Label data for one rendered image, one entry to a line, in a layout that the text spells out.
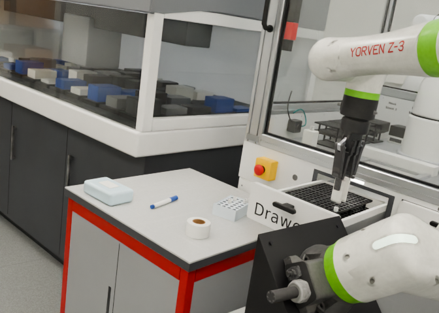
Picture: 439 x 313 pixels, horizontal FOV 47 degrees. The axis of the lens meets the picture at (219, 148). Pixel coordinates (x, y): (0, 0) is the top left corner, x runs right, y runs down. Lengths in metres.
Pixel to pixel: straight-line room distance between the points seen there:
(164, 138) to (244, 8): 0.68
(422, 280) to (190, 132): 1.43
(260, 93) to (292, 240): 0.89
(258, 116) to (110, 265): 0.75
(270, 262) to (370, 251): 0.20
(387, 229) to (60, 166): 1.98
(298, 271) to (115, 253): 0.74
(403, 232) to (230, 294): 0.74
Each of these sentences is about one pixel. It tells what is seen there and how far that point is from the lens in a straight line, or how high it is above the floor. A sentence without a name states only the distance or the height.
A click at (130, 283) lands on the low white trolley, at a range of 1.57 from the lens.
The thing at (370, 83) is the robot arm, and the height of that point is 1.27.
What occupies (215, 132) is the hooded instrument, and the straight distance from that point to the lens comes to 2.28.
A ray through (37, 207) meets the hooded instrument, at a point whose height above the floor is 0.26.
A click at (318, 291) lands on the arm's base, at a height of 0.91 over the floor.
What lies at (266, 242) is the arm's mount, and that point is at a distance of 1.02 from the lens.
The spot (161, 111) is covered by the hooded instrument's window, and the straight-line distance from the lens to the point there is 2.06.
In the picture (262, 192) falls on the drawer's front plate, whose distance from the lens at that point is 1.45.
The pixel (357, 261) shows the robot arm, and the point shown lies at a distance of 0.96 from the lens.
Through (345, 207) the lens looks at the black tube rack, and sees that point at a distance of 1.50.
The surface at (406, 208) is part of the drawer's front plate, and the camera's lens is 1.59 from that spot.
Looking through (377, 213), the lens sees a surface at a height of 0.88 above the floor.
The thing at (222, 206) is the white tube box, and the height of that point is 0.79.
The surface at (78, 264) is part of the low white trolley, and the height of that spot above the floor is 0.51.
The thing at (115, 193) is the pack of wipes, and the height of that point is 0.80.
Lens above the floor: 1.36
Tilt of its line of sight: 14 degrees down
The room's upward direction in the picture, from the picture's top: 8 degrees clockwise
